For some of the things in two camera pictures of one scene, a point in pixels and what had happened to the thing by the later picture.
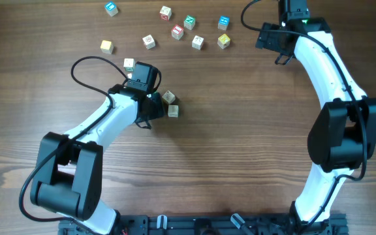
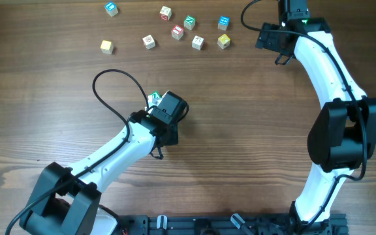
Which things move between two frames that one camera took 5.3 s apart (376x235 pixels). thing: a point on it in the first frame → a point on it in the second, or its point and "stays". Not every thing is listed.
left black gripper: x=159 y=110 → x=173 y=140
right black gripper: x=266 y=40 stays
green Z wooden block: x=156 y=95 stays
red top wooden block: x=177 y=32 stays
